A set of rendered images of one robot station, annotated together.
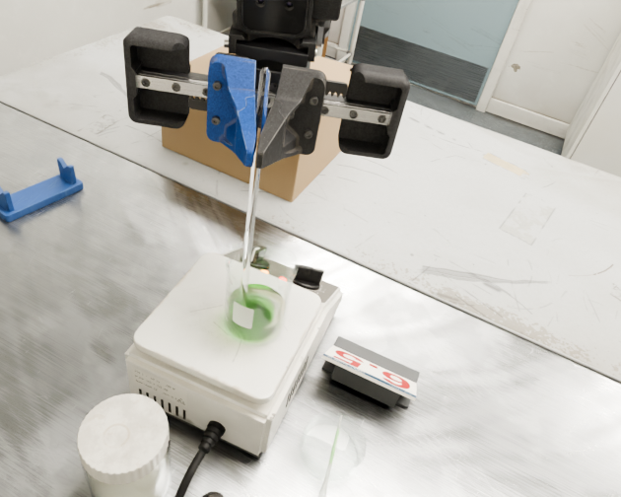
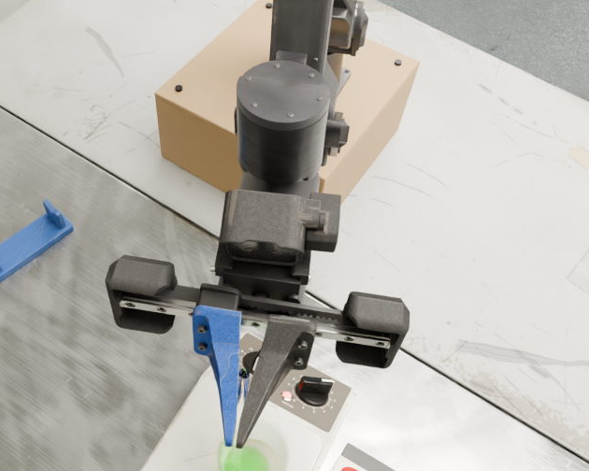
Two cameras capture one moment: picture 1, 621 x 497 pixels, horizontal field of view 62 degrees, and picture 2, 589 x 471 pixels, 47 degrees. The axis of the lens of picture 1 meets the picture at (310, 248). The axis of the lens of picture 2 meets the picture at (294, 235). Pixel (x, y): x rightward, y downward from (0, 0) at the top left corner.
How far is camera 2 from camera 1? 0.27 m
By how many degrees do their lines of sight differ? 15
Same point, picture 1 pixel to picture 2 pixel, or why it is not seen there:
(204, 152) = (210, 174)
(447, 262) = (489, 335)
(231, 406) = not seen: outside the picture
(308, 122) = (297, 353)
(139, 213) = not seen: hidden behind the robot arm
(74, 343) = (73, 448)
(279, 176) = not seen: hidden behind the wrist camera
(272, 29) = (262, 259)
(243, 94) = (227, 349)
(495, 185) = (575, 205)
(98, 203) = (90, 251)
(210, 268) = (207, 400)
